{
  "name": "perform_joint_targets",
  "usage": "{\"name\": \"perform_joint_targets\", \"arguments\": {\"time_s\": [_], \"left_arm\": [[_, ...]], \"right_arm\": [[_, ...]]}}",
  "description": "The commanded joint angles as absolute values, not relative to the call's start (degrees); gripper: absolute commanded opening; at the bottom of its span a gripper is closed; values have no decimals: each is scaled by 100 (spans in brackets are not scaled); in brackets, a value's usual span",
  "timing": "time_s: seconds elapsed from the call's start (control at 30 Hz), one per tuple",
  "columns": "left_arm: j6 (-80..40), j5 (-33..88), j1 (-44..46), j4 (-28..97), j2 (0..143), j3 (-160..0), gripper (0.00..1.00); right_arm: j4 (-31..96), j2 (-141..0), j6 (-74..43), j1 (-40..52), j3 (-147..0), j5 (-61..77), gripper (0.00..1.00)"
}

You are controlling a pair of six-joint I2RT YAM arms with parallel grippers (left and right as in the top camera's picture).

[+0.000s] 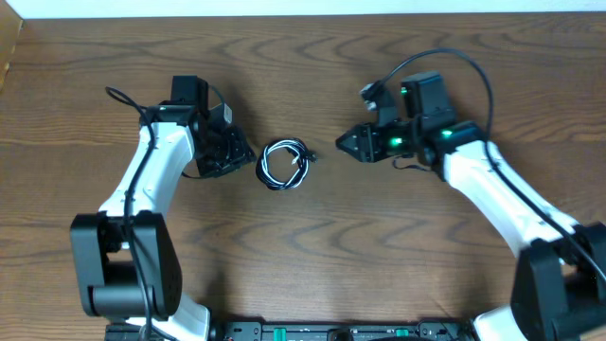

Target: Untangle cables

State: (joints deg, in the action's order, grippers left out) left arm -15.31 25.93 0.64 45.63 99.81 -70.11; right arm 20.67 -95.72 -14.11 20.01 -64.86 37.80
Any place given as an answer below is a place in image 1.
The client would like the white cable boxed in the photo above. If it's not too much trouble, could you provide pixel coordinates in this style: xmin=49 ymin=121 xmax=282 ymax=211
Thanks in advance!
xmin=260 ymin=139 xmax=310 ymax=188

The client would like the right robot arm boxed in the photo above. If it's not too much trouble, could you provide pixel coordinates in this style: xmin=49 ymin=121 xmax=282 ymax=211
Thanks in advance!
xmin=335 ymin=71 xmax=605 ymax=340

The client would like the left camera black cable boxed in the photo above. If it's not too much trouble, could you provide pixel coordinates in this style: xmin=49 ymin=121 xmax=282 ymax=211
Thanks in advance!
xmin=103 ymin=85 xmax=179 ymax=341

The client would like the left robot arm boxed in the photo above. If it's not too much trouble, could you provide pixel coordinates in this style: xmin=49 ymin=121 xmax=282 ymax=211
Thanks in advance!
xmin=70 ymin=76 xmax=256 ymax=340

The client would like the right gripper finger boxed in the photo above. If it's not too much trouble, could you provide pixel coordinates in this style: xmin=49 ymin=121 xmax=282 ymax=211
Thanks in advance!
xmin=335 ymin=137 xmax=362 ymax=161
xmin=338 ymin=125 xmax=365 ymax=142

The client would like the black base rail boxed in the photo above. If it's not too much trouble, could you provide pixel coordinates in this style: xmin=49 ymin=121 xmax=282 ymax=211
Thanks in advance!
xmin=103 ymin=320 xmax=479 ymax=341

